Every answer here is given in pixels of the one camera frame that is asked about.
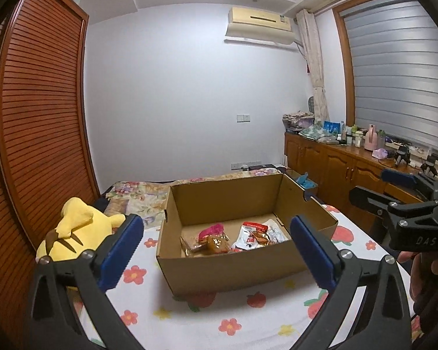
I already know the teal cloth scrap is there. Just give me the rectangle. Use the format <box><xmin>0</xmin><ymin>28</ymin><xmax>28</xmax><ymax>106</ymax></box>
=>
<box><xmin>296</xmin><ymin>172</ymin><xmax>318</xmax><ymax>190</ymax></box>

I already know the grey window blind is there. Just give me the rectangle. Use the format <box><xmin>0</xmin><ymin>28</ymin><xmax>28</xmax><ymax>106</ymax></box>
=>
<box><xmin>341</xmin><ymin>0</ymin><xmax>438</xmax><ymax>150</ymax></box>

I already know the wooden louvered wardrobe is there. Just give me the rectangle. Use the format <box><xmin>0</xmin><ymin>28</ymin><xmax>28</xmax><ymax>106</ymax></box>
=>
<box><xmin>0</xmin><ymin>0</ymin><xmax>99</xmax><ymax>349</ymax></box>

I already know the pink kettle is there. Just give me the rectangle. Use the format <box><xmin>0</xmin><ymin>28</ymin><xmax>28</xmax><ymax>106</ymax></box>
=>
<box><xmin>364</xmin><ymin>124</ymin><xmax>378</xmax><ymax>152</ymax></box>

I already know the wooden sideboard cabinet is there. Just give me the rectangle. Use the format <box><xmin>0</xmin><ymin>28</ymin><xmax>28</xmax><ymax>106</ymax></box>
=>
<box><xmin>284</xmin><ymin>133</ymin><xmax>423</xmax><ymax>239</ymax></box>

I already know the beige curtain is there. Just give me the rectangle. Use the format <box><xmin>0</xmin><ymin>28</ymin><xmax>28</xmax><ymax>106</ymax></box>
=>
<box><xmin>296</xmin><ymin>9</ymin><xmax>330</xmax><ymax>125</ymax></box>

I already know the folded cloth pile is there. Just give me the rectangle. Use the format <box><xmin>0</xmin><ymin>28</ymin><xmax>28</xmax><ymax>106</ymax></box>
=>
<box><xmin>281</xmin><ymin>111</ymin><xmax>315</xmax><ymax>131</ymax></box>

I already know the white wall switch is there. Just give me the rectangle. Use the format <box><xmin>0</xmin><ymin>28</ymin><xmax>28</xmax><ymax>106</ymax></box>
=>
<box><xmin>237</xmin><ymin>114</ymin><xmax>251</xmax><ymax>123</ymax></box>

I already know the right hand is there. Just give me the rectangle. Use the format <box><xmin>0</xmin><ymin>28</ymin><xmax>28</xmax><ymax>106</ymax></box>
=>
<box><xmin>397</xmin><ymin>251</ymin><xmax>438</xmax><ymax>320</ymax></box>

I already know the strawberry print bed sheet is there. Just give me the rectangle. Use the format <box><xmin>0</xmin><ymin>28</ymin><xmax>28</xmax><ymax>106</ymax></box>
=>
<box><xmin>67</xmin><ymin>203</ymin><xmax>423</xmax><ymax>350</ymax></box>

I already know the red edged silver pouch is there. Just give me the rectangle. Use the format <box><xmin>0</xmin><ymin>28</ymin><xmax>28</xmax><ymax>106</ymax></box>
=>
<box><xmin>231</xmin><ymin>219</ymin><xmax>288</xmax><ymax>252</ymax></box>

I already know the brown cardboard box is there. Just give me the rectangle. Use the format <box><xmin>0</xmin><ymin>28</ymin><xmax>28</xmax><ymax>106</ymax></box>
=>
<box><xmin>157</xmin><ymin>174</ymin><xmax>338</xmax><ymax>296</ymax></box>

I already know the yellow plush toy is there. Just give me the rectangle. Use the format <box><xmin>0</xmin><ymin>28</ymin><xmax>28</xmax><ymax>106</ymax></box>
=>
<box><xmin>35</xmin><ymin>197</ymin><xmax>126</xmax><ymax>262</ymax></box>

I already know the blue box on cabinet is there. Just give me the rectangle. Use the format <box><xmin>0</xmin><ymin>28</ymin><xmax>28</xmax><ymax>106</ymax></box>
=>
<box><xmin>323</xmin><ymin>121</ymin><xmax>341</xmax><ymax>137</ymax></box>

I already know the brown cake snack packet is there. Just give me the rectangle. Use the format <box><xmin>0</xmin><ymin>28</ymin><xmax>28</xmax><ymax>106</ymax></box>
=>
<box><xmin>179</xmin><ymin>235</ymin><xmax>231</xmax><ymax>258</ymax></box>

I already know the wall air conditioner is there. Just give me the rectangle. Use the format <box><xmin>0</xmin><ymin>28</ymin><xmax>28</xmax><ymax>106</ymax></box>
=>
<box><xmin>225</xmin><ymin>7</ymin><xmax>296</xmax><ymax>45</ymax></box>

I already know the pink snack packet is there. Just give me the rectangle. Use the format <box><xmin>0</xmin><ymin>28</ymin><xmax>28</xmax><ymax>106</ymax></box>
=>
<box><xmin>198</xmin><ymin>223</ymin><xmax>224</xmax><ymax>243</ymax></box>

